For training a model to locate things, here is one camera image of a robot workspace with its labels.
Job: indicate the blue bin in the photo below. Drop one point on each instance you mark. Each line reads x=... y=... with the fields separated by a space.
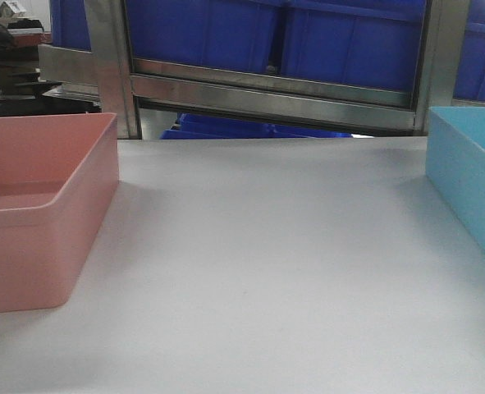
x=230 y=35
x=371 y=44
x=69 y=24
x=470 y=80

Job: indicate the light blue plastic box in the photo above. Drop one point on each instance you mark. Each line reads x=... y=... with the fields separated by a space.
x=455 y=163

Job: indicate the blue bin far right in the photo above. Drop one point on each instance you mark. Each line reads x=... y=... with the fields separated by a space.
x=470 y=80

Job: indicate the blue bin centre right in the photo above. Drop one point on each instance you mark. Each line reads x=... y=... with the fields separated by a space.
x=371 y=44

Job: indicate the pink plastic box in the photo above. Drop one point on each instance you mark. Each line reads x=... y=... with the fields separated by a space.
x=58 y=175

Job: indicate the black office chair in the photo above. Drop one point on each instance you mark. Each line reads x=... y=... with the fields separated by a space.
x=27 y=98

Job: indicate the blue bin lower shelf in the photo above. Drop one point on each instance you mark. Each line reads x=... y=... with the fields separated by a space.
x=198 y=127

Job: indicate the blue bin far left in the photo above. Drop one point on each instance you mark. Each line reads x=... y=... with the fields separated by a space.
x=69 y=24

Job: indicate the metal shelf rack frame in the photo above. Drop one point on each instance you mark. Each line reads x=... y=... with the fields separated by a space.
x=122 y=83

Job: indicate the blue bin centre left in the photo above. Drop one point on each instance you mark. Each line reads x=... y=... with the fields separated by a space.
x=230 y=35

